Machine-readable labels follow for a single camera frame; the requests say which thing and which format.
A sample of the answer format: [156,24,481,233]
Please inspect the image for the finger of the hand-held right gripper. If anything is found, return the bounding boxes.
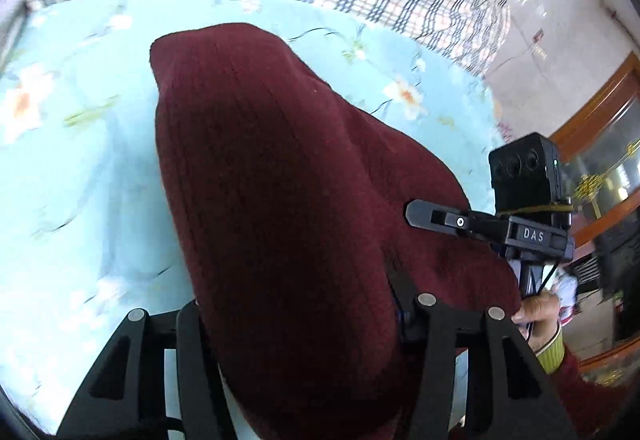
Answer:
[404,199,507,242]

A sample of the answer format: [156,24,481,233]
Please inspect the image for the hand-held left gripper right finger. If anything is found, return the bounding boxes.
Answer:
[387,265,579,440]

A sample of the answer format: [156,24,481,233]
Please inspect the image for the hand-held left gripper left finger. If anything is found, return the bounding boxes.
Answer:
[57,301,237,440]

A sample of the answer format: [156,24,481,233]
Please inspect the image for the maroon hoodie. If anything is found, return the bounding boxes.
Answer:
[149,22,524,440]

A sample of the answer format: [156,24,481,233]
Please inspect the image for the person's right forearm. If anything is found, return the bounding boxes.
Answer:
[533,324,632,440]

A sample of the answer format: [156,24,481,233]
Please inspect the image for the person's right hand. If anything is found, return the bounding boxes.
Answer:
[512,292,564,354]

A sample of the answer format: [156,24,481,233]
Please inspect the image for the wooden glass cabinet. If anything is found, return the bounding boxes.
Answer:
[549,50,640,387]

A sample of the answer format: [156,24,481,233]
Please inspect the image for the light blue floral bed sheet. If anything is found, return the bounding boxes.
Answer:
[0,0,507,436]

